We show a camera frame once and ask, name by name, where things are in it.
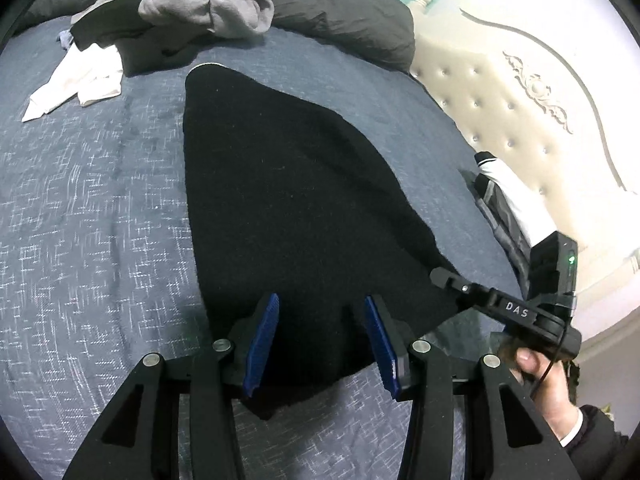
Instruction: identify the person's right hand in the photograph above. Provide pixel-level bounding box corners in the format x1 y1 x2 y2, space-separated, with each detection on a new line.
500 337 583 443

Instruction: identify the dark grey rolled duvet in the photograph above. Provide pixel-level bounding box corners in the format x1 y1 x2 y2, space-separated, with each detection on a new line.
10 0 417 74

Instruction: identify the cream tufted headboard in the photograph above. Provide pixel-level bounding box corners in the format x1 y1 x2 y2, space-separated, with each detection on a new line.
407 0 640 332

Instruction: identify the person's right forearm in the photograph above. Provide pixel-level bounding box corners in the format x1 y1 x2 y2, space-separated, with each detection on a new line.
557 404 632 480

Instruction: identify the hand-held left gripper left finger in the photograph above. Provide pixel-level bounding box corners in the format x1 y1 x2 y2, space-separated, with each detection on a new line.
62 292 281 480

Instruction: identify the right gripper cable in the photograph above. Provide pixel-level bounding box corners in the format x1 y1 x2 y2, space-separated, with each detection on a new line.
529 329 569 397

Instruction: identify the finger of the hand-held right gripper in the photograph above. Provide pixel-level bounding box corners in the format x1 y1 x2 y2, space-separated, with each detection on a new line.
430 267 501 311

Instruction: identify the black sweater with white collar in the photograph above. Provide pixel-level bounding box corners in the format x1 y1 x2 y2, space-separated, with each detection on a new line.
182 64 481 421

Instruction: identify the black garment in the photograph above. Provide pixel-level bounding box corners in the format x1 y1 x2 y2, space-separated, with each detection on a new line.
70 10 237 77

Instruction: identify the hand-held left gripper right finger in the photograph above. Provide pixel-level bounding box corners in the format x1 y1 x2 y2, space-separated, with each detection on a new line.
363 294 583 480

